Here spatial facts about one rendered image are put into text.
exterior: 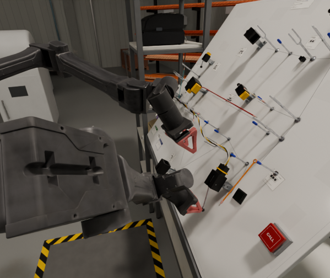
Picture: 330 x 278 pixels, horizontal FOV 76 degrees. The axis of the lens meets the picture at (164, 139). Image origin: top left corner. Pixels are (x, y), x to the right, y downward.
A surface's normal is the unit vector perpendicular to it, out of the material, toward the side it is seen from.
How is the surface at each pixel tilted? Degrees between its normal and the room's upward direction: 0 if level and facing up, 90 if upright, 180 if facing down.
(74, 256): 0
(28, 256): 0
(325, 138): 53
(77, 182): 66
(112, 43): 90
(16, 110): 90
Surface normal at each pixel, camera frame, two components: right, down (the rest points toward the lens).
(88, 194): 0.90, -0.34
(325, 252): -0.02, -0.88
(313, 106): -0.79, -0.42
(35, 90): 0.33, 0.44
